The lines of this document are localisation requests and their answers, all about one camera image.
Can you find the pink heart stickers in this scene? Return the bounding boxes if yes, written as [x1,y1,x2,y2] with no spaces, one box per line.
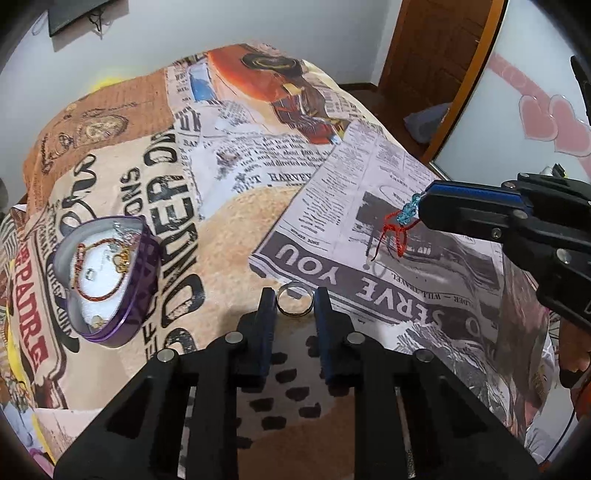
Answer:
[489,53,591,156]

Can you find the yellow plastic chair back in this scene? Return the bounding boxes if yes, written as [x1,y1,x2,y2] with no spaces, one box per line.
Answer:
[89,75,124,92]

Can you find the brown wooden door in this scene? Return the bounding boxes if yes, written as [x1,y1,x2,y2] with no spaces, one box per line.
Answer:
[378,0,496,118]

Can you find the red braided bracelet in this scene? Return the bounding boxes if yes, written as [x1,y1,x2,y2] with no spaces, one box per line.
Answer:
[74,241,136,306]

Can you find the yellow cloth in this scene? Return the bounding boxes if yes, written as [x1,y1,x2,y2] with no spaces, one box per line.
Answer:
[0,314,27,391]

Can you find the red string bracelet blue beads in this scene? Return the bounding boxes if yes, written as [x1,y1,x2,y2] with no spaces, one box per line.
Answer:
[367,194,423,265]

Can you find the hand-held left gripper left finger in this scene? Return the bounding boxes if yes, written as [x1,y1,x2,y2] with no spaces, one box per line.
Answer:
[53,287,278,480]

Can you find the grey cloth on floor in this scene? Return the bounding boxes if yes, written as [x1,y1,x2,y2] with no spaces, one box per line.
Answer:
[403,102,452,145]

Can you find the purple heart-shaped tin box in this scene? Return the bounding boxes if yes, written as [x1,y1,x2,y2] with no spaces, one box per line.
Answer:
[52,216,162,348]

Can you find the white sliding wardrobe door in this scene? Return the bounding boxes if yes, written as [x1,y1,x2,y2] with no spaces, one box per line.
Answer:
[433,0,591,186]

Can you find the person's right hand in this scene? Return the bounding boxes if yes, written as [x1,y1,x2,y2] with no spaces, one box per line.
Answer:
[556,318,591,393]

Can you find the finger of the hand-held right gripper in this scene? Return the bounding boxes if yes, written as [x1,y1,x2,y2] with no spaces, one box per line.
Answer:
[418,194,555,259]
[426,173,591,219]

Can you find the small black wall monitor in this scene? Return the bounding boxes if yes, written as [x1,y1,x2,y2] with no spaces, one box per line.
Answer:
[48,0,117,37]

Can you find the silver chain necklace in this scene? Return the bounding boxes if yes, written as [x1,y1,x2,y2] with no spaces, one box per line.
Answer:
[110,220,141,243]

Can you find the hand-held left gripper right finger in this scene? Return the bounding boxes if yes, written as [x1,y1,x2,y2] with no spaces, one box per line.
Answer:
[315,287,541,480]

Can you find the newspaper print blanket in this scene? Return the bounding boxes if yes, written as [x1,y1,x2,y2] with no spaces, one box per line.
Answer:
[0,44,557,464]

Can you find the silver ring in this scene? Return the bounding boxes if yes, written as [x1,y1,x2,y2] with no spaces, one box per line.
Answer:
[276,284,317,319]

